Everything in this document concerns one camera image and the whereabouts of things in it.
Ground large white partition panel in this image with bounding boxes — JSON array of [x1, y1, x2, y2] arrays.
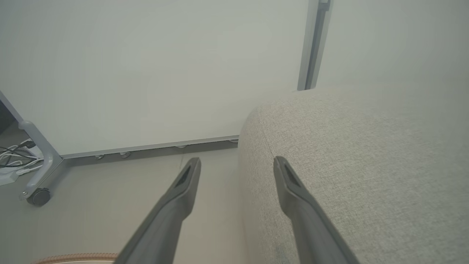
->
[[0, 0, 320, 160]]

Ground white laundry basket brown rim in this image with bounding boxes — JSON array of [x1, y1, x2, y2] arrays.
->
[[31, 252, 119, 264]]

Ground black and white cables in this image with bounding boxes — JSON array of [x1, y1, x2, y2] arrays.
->
[[0, 139, 44, 176]]

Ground narrow white partition panel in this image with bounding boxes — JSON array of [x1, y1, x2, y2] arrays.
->
[[306, 0, 469, 92]]

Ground grey partition leg with caster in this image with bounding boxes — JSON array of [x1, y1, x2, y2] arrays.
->
[[18, 120, 65, 201]]

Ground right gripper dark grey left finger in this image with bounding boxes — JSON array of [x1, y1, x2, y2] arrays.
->
[[114, 158, 202, 264]]

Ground black caster wheel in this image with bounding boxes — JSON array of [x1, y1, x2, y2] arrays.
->
[[26, 188, 51, 206]]

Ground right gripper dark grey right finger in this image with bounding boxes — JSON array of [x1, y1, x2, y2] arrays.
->
[[273, 156, 361, 264]]

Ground flat white adapter box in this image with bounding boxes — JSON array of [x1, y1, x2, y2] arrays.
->
[[0, 169, 19, 186]]

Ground grey fabric sofa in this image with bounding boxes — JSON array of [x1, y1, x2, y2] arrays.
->
[[237, 84, 469, 264]]

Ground black cable bundle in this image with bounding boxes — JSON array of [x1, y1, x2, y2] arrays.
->
[[0, 141, 36, 168]]

